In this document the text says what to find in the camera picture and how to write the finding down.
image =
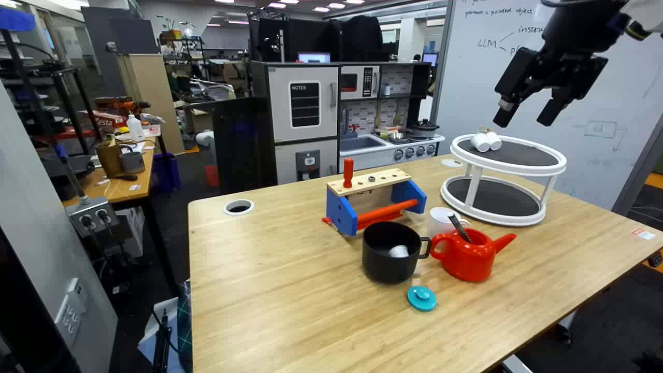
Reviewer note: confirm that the white wall outlet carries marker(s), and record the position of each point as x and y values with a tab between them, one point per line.
71	312

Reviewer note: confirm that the wooden side desk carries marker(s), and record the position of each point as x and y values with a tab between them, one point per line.
121	186

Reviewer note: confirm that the white two-tier turntable stand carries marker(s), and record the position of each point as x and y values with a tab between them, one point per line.
497	200

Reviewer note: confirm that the white spray bottle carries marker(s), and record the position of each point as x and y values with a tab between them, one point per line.
134	128

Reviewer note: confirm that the black backpack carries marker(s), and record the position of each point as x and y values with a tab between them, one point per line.
363	38

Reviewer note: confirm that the small white cup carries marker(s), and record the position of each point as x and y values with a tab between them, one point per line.
478	141
494	141

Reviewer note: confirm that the white plastic cup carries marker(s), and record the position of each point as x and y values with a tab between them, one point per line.
437	219

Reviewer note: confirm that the red white sticker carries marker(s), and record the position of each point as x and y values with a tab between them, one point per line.
644	234

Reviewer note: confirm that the black mug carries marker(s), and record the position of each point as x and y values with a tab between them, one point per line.
386	267

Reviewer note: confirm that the laptop screen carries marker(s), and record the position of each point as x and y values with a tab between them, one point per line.
312	59

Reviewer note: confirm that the whiteboard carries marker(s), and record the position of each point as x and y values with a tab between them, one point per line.
608	158

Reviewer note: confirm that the grey partition panel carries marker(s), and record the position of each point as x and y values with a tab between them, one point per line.
34	207

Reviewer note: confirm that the brown cardboard box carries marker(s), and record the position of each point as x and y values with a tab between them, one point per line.
113	158

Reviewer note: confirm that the white toy kitchen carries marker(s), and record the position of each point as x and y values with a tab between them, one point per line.
303	103

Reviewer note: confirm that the grey power strip box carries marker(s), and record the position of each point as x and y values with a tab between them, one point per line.
93	217

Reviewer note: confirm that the blue wooden toy workbench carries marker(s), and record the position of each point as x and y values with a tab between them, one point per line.
341	210

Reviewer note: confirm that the black box cabinet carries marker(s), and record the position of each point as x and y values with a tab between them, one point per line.
240	138

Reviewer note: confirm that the teal round lid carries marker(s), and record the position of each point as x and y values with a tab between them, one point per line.
421	299

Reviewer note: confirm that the red kettle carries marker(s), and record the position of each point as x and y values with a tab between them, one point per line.
469	261

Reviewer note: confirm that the white object inside mug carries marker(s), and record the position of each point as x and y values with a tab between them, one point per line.
398	252

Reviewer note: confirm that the grey marker pen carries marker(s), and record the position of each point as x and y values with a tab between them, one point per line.
457	228

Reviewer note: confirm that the red toy peg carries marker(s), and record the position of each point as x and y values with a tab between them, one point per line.
348	173

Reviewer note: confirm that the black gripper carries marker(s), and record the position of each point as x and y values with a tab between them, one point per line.
581	28

